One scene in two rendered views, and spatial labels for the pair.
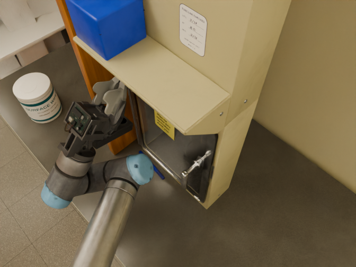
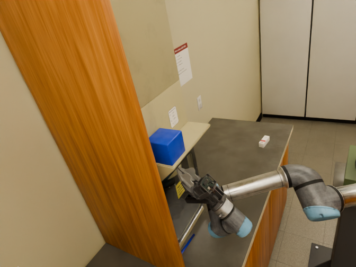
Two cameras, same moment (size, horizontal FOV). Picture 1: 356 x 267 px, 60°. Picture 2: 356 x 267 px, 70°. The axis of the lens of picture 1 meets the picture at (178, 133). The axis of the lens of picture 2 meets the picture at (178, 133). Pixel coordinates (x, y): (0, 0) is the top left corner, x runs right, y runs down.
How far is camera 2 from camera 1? 1.10 m
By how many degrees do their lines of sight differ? 71
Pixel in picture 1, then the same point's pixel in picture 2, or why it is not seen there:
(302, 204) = not seen: hidden behind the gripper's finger
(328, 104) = not seen: hidden behind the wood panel
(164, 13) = (165, 125)
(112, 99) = (192, 171)
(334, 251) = (202, 165)
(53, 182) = (240, 214)
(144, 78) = (189, 139)
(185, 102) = (197, 127)
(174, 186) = (196, 227)
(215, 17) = (176, 101)
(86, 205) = not seen: outside the picture
